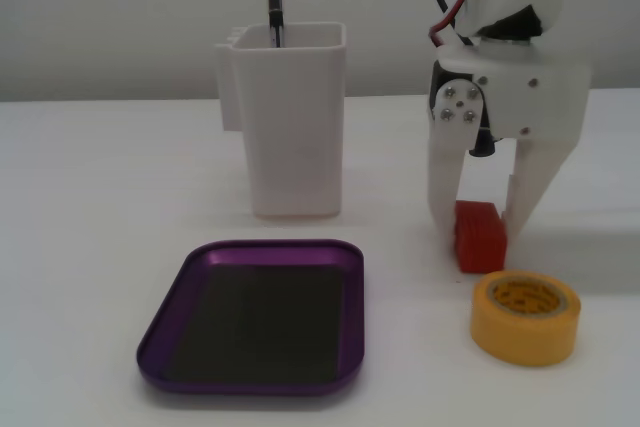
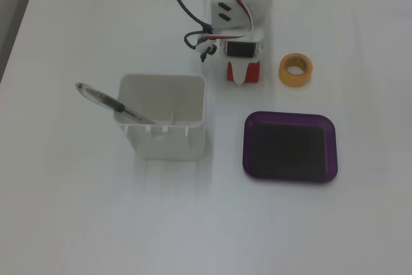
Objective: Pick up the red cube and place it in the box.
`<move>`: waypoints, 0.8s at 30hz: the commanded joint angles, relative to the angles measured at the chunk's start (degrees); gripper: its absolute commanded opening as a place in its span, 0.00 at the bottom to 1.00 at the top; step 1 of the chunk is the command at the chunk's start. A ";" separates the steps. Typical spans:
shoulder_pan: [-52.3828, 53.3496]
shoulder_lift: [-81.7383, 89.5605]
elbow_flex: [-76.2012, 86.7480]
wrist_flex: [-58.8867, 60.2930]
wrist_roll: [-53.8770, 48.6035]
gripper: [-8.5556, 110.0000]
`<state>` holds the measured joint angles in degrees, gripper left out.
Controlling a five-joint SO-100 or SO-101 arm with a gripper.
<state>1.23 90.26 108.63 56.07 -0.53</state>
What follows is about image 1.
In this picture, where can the red cube block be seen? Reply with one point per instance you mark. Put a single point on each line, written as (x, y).
(480, 242)

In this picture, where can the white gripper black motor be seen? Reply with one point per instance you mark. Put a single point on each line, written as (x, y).
(520, 89)

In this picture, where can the white plastic container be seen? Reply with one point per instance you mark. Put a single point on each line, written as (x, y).
(295, 137)

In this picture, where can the purple metal tray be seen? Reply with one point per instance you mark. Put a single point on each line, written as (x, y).
(260, 322)

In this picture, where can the yellow tape roll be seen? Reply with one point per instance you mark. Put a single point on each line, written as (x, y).
(520, 337)

